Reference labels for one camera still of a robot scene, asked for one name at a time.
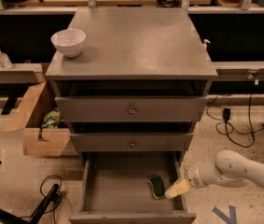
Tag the grey top drawer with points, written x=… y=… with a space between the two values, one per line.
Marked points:
x=108 y=109

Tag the green and yellow sponge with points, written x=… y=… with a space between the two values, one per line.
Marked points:
x=157 y=186

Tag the white ceramic bowl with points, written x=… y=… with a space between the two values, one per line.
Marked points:
x=69 y=42

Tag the brown cardboard box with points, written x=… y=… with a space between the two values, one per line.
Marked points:
x=28 y=116

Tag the grey middle drawer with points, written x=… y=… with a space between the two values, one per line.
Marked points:
x=84 y=142

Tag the clear sanitizer bottle right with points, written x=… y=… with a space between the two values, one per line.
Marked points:
x=5 y=62

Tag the small white pump bottle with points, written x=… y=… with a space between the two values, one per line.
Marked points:
x=206 y=43

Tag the green snack bag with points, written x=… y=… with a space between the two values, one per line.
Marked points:
x=51 y=119

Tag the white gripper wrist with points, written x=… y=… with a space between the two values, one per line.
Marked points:
x=194 y=174

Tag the grey wooden drawer cabinet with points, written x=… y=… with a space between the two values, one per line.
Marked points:
x=134 y=52

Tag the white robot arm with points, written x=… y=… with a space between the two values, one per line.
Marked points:
x=229 y=169

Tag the grey open bottom drawer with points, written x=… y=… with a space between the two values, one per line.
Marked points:
x=116 y=190

